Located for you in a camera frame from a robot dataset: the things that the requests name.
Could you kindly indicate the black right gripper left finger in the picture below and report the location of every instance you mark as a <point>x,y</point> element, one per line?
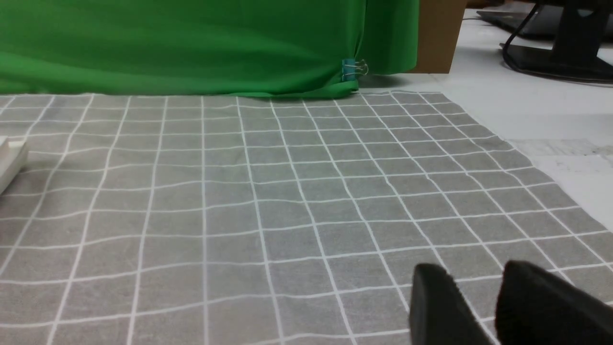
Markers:
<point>439,314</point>

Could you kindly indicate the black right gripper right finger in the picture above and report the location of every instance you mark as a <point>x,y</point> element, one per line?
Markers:
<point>535,307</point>

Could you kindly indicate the blue binder clip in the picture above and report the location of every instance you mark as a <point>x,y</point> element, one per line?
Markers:
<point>352,69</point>

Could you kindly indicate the black monitor stand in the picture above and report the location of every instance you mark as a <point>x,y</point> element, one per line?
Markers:
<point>574,54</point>

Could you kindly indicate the brown cardboard board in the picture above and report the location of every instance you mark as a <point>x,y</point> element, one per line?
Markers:
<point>440,22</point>

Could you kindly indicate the green backdrop cloth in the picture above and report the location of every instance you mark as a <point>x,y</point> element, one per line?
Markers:
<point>252,48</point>

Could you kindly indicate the grey checked tablecloth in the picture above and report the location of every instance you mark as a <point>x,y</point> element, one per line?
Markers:
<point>193,220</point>

